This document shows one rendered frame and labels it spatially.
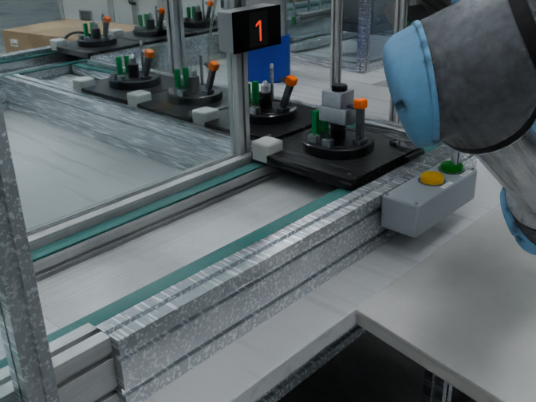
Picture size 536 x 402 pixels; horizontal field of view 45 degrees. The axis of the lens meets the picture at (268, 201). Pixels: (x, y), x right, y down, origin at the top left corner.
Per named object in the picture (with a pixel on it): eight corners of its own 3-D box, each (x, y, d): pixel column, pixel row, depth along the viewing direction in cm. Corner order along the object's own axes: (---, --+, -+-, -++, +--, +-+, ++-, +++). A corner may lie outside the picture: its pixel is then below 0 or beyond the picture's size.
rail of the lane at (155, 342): (474, 185, 136) (479, 135, 132) (128, 411, 77) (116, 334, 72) (450, 179, 140) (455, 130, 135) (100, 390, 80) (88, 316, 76)
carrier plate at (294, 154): (423, 154, 128) (423, 143, 127) (351, 191, 112) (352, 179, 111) (326, 130, 143) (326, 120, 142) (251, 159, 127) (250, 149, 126)
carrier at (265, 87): (340, 121, 149) (341, 67, 144) (269, 149, 133) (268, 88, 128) (262, 104, 164) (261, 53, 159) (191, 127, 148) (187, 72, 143)
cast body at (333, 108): (359, 120, 124) (360, 84, 121) (344, 126, 121) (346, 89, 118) (324, 112, 129) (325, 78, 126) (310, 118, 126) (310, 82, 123)
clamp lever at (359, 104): (367, 137, 122) (368, 98, 119) (361, 140, 121) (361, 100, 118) (352, 135, 125) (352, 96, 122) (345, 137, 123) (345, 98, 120)
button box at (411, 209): (474, 199, 120) (478, 167, 118) (415, 238, 106) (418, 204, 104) (440, 189, 124) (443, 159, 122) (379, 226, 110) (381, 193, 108)
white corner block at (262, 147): (284, 159, 127) (283, 139, 126) (268, 165, 124) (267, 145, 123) (266, 154, 130) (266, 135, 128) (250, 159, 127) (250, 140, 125)
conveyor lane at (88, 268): (435, 184, 137) (439, 139, 133) (97, 387, 81) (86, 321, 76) (329, 155, 154) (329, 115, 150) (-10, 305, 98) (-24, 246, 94)
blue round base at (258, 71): (299, 77, 226) (299, 33, 220) (269, 86, 216) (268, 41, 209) (266, 71, 236) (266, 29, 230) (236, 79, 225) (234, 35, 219)
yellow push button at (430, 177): (447, 184, 113) (448, 174, 112) (435, 191, 111) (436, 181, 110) (427, 179, 116) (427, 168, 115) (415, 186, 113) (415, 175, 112)
